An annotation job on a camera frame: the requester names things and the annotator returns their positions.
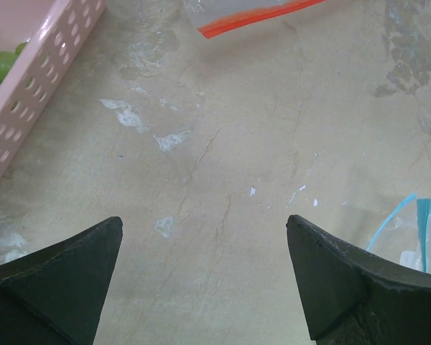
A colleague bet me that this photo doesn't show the pink plastic basket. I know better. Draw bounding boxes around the pink plastic basket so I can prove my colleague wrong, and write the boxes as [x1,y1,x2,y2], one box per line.
[0,0,106,179]

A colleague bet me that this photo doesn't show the zip bag with orange watermelon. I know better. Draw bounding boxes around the zip bag with orange watermelon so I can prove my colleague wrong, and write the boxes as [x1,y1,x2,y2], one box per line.
[183,0,323,39]

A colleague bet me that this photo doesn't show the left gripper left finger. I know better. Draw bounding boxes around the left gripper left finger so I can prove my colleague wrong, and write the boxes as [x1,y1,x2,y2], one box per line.
[0,216,123,344]

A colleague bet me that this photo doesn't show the zip bag with fake fruit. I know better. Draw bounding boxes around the zip bag with fake fruit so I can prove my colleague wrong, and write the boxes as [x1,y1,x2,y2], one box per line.
[366,194,431,274]

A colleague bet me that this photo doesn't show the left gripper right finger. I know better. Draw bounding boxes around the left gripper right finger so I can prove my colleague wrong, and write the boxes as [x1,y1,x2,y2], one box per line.
[287,215,431,344]

